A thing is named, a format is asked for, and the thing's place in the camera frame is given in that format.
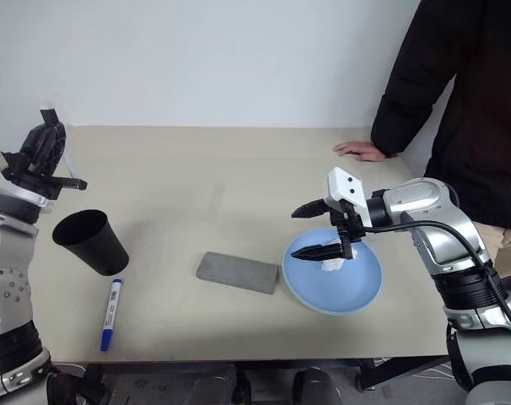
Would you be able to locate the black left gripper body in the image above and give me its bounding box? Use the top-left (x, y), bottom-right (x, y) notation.
top-left (1, 151), bottom-right (63, 200)

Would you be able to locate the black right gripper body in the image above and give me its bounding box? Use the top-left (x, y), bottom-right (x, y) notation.
top-left (325, 200), bottom-right (365, 259)

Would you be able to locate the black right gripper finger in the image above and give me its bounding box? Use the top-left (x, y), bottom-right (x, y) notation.
top-left (289, 240), bottom-right (345, 262)
top-left (290, 198), bottom-right (328, 219)

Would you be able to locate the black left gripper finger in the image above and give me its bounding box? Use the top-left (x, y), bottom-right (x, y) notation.
top-left (41, 175), bottom-right (89, 191)
top-left (18, 108), bottom-right (67, 176)

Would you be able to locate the white tissue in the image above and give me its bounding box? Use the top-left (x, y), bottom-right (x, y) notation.
top-left (320, 238), bottom-right (358, 273)

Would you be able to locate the blue plastic plate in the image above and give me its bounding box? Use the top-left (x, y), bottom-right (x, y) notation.
top-left (282, 227), bottom-right (385, 317)

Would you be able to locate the black plastic cup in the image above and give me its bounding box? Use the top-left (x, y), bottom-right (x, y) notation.
top-left (51, 208), bottom-right (131, 278)

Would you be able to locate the grey felt glasses case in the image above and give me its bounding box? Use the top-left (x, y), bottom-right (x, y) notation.
top-left (194, 251), bottom-right (280, 296)

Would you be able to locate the person's bare hand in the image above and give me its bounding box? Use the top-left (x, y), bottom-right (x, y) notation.
top-left (331, 140), bottom-right (388, 163)

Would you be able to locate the dark rounded shape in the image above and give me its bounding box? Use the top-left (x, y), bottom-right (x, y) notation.
top-left (191, 364), bottom-right (240, 405)
top-left (292, 365), bottom-right (344, 405)

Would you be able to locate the blue whiteboard marker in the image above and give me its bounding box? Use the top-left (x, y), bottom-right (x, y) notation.
top-left (100, 278), bottom-right (124, 353)

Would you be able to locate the person in black jacket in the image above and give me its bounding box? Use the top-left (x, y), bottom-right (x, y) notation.
top-left (370, 0), bottom-right (511, 280)

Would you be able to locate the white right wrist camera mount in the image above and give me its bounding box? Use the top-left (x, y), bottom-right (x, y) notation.
top-left (324, 166), bottom-right (373, 225)

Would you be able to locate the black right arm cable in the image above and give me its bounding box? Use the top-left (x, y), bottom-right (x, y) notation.
top-left (358, 220), bottom-right (511, 341)

